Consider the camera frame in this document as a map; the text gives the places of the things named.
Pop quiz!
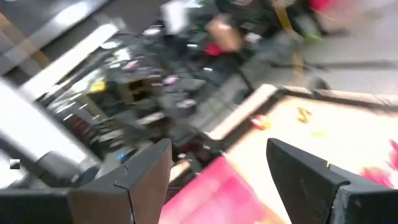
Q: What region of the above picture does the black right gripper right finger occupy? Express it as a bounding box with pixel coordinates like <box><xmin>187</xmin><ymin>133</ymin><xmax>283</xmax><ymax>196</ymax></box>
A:
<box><xmin>266</xmin><ymin>138</ymin><xmax>398</xmax><ymax>224</ymax></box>

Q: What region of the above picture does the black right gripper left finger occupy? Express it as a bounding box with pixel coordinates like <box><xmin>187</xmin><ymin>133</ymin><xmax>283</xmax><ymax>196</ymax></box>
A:
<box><xmin>0</xmin><ymin>138</ymin><xmax>173</xmax><ymax>224</ymax></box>

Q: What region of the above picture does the red Skittles candy pack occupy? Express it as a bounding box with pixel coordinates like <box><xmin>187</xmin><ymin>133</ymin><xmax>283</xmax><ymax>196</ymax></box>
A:
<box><xmin>359</xmin><ymin>139</ymin><xmax>398</xmax><ymax>189</ymax></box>

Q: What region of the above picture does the yellow Butterfinger candy pack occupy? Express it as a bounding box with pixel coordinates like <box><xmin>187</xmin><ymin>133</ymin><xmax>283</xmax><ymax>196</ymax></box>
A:
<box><xmin>296</xmin><ymin>106</ymin><xmax>312</xmax><ymax>124</ymax></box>

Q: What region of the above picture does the orange Reese's candy pack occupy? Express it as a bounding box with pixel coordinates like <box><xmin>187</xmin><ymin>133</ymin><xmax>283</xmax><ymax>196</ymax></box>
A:
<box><xmin>249</xmin><ymin>113</ymin><xmax>272</xmax><ymax>131</ymax></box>

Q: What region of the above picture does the pink plastic bin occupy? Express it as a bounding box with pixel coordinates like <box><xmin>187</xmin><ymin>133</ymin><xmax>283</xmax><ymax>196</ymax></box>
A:
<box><xmin>158</xmin><ymin>155</ymin><xmax>289</xmax><ymax>224</ymax></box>

